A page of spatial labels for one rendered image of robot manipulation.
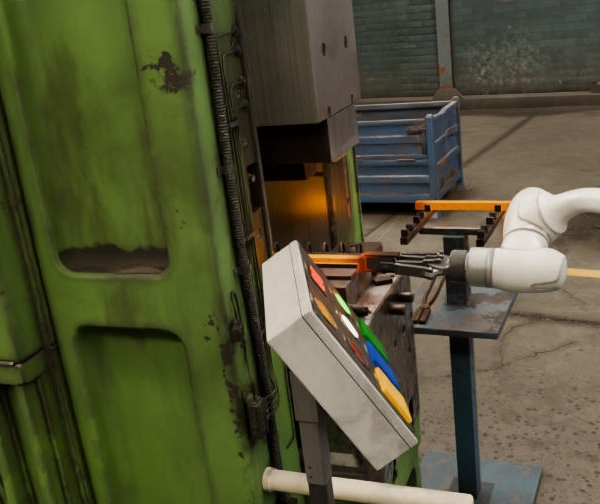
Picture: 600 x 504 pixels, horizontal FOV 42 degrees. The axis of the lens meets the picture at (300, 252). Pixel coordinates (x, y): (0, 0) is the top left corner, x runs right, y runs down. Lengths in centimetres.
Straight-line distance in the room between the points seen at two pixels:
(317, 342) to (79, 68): 78
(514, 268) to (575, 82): 766
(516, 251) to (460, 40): 796
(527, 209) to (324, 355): 84
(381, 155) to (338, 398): 448
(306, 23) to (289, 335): 71
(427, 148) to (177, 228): 405
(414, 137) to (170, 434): 394
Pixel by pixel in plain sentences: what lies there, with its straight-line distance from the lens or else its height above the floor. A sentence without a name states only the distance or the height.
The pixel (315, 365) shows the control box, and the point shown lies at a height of 111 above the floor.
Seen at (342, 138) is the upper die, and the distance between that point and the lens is 176.
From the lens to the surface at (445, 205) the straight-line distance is 240.
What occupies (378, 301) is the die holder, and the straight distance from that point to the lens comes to 185.
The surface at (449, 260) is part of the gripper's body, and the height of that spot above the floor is 101.
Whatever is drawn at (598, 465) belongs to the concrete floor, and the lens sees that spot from 290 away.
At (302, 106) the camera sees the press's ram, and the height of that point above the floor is 140.
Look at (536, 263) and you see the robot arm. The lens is 175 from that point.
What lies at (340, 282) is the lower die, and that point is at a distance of 181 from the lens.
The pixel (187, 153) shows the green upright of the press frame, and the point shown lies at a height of 137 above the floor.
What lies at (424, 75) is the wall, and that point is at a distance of 987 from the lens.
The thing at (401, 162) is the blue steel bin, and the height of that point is 40.
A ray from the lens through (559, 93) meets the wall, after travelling 940.
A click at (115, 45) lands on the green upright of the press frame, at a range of 157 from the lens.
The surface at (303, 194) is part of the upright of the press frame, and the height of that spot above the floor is 110.
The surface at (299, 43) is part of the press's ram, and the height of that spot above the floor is 153.
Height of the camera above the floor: 163
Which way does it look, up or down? 19 degrees down
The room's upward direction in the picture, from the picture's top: 7 degrees counter-clockwise
